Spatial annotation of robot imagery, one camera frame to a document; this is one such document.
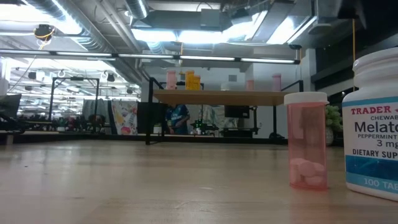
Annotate white melatonin supplement bottle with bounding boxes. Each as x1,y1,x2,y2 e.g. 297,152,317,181
341,47,398,202

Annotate black reel yellow cable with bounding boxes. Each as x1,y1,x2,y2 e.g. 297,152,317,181
33,24,56,42

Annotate grey ventilation box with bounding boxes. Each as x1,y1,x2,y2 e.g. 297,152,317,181
200,8,223,30

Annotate small black monitor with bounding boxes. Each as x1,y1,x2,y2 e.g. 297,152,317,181
224,105,251,119

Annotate black metal rack frame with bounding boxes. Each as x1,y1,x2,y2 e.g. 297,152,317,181
49,77,100,124

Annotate black partition panel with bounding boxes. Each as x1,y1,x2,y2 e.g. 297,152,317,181
136,101,167,135

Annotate person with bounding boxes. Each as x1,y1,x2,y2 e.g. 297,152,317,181
164,104,191,135

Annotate long LED light strip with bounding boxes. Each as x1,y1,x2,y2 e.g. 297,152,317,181
0,49,301,65

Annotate green succulent plant in pot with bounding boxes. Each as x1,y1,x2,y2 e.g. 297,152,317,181
325,105,344,147

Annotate black aluminium rig frame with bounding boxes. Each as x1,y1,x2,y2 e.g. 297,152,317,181
0,133,289,146

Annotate wooden shelf black metal frame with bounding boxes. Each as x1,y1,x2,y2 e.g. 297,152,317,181
145,77,305,146

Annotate black tilted monitor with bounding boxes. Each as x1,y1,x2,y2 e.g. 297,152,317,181
0,93,22,119

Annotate colourful patterned cloth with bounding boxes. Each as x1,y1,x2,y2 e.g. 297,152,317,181
111,100,139,136

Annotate silver round ventilation duct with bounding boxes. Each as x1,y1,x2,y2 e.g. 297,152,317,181
124,0,150,20

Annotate grey hanging cloth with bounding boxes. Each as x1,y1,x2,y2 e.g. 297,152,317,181
82,98,110,125

